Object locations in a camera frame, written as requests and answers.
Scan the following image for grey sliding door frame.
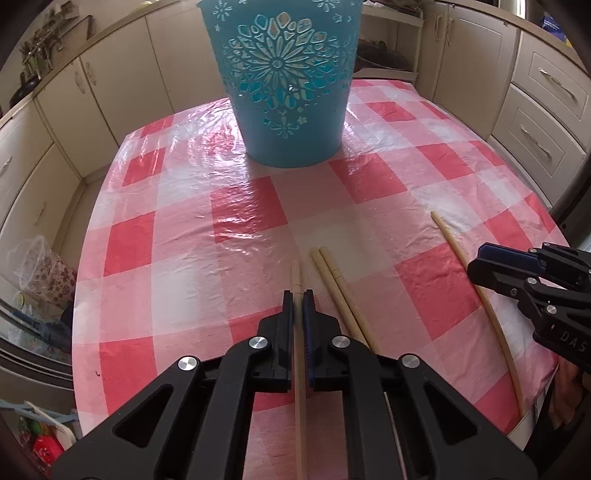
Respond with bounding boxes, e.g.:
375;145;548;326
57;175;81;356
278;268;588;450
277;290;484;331
0;323;75;388

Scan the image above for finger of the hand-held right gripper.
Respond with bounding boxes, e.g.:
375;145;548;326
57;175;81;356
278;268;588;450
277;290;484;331
467;258;591;324
477;243;591;278

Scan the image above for blue box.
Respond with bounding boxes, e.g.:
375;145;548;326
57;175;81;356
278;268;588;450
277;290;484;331
540;16;566;40

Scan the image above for white kitchen trolley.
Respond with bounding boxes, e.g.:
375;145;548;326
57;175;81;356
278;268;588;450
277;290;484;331
355;0;426;84

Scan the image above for pale wooden chopstick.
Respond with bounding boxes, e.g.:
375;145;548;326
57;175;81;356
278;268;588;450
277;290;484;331
291;260;309;480
430;210;526;421
320;246;372;347
310;248;363;344

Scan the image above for wall utensil rack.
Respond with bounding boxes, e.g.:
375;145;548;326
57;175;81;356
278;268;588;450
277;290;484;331
18;14;93;79

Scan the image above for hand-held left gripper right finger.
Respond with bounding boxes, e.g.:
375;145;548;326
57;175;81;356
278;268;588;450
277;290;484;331
302;290;540;480

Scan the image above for cream kitchen base cabinets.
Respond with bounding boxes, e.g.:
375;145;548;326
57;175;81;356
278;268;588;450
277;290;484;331
0;0;591;259

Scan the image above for turquoise perforated plastic basket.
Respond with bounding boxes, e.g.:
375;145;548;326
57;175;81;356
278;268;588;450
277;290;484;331
196;0;365;168

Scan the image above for red toy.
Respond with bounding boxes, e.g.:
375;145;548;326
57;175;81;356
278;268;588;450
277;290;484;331
32;434;65;469

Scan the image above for pink checked plastic tablecloth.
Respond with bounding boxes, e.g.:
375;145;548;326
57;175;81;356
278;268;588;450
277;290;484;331
71;78;571;480

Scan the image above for dark wok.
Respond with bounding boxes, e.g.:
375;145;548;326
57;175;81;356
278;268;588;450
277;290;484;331
358;39;409;70

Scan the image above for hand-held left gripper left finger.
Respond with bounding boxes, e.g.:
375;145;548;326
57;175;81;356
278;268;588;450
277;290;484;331
51;290;295;480

